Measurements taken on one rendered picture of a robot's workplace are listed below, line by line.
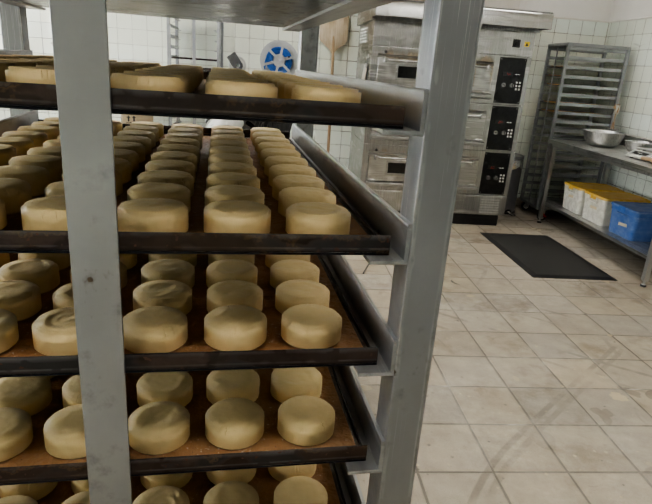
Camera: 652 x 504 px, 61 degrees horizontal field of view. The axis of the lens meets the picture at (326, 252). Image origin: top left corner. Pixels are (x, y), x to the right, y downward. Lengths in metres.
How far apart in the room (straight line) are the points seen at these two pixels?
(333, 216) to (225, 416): 0.20
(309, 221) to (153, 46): 6.05
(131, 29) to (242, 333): 6.10
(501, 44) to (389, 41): 1.04
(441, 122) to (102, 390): 0.30
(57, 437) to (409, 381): 0.27
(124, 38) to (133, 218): 6.10
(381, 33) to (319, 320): 4.97
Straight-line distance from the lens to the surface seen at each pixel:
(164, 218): 0.40
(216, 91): 0.39
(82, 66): 0.37
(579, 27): 7.10
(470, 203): 5.76
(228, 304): 0.48
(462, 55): 0.38
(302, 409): 0.50
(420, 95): 0.38
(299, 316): 0.45
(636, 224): 5.22
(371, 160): 5.39
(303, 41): 0.97
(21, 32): 1.00
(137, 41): 6.45
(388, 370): 0.44
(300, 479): 0.57
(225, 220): 0.40
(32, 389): 0.56
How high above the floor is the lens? 1.44
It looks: 19 degrees down
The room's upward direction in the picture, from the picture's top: 4 degrees clockwise
